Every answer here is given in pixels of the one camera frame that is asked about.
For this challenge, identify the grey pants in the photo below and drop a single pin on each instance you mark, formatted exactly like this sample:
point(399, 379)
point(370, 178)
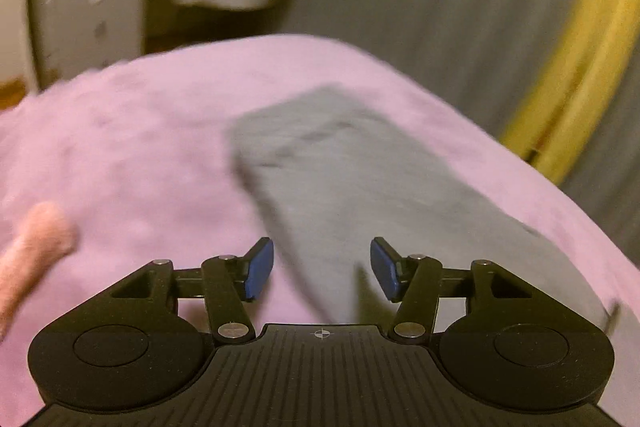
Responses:
point(350, 182)

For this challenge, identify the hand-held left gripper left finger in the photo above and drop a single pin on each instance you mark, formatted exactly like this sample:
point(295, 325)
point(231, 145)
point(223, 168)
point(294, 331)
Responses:
point(260, 269)

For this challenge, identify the white door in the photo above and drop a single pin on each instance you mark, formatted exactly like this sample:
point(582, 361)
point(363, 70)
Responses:
point(15, 7)

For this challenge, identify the pink bed sheet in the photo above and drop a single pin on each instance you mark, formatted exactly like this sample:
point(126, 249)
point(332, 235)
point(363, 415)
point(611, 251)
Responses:
point(150, 132)

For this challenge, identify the white drawer cabinet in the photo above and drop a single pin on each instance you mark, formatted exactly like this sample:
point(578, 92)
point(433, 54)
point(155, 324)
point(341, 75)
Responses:
point(95, 24)

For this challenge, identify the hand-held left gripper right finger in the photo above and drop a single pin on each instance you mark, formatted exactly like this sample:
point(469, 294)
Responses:
point(385, 269)

